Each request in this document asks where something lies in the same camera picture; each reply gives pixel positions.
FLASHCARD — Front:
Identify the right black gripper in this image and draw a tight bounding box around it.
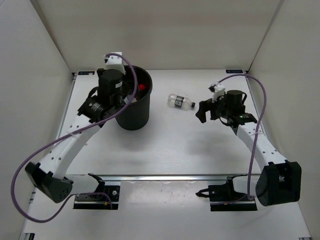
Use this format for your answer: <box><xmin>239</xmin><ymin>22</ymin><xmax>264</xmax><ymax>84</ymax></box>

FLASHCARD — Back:
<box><xmin>196</xmin><ymin>92</ymin><xmax>232</xmax><ymax>124</ymax></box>

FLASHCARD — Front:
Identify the small clear black-cap bottle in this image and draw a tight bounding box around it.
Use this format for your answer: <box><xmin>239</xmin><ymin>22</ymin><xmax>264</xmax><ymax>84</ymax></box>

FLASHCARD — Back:
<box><xmin>167</xmin><ymin>93</ymin><xmax>196</xmax><ymax>111</ymax></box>

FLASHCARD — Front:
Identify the red-cap clear bottle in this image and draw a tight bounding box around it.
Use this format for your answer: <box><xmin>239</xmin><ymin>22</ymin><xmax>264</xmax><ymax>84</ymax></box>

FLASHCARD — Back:
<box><xmin>138</xmin><ymin>83</ymin><xmax>147</xmax><ymax>91</ymax></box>

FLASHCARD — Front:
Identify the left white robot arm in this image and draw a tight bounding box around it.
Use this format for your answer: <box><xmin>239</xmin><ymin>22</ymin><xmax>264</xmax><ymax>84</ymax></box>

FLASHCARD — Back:
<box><xmin>25</xmin><ymin>68</ymin><xmax>126</xmax><ymax>203</ymax></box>

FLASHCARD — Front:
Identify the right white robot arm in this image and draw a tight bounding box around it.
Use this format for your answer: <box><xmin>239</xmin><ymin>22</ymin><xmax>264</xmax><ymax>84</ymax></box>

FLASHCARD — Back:
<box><xmin>195</xmin><ymin>90</ymin><xmax>302</xmax><ymax>206</ymax></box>

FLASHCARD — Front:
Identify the black plastic waste bin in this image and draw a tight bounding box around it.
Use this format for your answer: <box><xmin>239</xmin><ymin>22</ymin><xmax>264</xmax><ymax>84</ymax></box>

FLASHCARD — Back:
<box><xmin>115</xmin><ymin>65</ymin><xmax>153</xmax><ymax>131</ymax></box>

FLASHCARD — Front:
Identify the aluminium rail front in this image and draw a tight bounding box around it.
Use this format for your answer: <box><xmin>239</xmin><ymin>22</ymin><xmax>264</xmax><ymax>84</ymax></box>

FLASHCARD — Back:
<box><xmin>68</xmin><ymin>174</ymin><xmax>237</xmax><ymax>182</ymax></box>

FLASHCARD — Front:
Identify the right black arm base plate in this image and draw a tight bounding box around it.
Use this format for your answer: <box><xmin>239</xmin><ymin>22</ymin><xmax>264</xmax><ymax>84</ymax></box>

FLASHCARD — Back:
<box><xmin>195</xmin><ymin>174</ymin><xmax>258</xmax><ymax>212</ymax></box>

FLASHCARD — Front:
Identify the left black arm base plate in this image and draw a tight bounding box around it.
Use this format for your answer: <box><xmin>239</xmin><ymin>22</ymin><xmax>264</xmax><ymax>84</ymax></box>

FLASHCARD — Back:
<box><xmin>73</xmin><ymin>178</ymin><xmax>121</xmax><ymax>211</ymax></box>

